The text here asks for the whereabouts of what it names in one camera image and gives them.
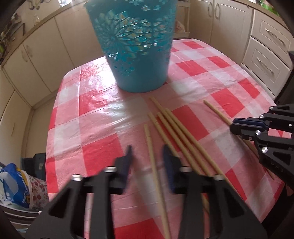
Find red white checkered tablecloth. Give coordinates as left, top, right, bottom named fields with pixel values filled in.
left=46, top=39, right=284, bottom=238

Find teal perforated plastic bucket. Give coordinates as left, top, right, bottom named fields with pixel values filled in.
left=84, top=0, right=177, bottom=93

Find blue plastic bag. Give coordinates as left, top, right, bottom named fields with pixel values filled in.
left=1, top=163, right=31, bottom=209

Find bamboo chopstick long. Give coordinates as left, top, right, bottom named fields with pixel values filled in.
left=150, top=97, right=212, bottom=176

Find black floor scale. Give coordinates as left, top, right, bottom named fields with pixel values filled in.
left=20, top=152, right=46, bottom=181

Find cream kitchen base cabinets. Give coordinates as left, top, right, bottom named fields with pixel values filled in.
left=1, top=1, right=288, bottom=164

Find floral fabric bag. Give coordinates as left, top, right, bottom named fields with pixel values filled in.
left=29, top=175, right=49, bottom=210

